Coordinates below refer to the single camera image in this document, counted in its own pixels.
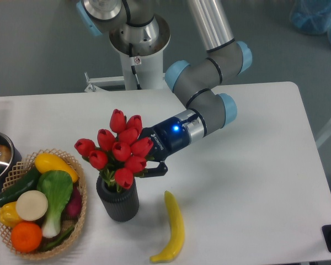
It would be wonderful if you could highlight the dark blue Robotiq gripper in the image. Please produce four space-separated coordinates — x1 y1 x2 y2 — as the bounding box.
140 117 191 178

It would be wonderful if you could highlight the green bok choy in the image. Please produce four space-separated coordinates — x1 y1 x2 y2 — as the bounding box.
37 170 73 238

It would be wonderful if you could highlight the yellow squash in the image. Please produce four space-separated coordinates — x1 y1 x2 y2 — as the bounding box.
34 153 79 183

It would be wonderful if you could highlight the dark green cucumber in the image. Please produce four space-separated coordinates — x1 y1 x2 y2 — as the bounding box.
0 166 41 208

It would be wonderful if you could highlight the purple sweet potato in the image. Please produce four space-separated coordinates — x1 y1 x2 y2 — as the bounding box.
65 187 82 218

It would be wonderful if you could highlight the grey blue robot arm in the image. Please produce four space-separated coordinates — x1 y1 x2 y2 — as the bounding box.
77 1 252 177

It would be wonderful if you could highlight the orange fruit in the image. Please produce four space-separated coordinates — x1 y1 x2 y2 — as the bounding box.
10 222 42 253

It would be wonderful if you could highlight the yellow bell pepper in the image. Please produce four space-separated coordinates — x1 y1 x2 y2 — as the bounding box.
0 202 23 228

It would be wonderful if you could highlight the dark grey ribbed vase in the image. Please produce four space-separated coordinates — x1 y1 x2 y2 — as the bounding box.
96 176 140 222

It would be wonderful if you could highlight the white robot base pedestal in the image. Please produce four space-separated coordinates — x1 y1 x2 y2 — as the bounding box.
84 13 172 93

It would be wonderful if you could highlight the red tulip bouquet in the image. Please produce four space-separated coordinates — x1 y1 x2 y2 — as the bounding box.
74 109 154 193

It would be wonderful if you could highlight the green chili pepper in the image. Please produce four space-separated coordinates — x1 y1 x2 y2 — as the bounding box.
40 226 74 252

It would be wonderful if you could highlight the blue plastic bag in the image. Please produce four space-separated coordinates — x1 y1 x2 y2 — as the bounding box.
290 1 331 44

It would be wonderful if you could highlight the yellow banana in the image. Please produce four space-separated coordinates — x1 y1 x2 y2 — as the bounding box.
150 190 185 263

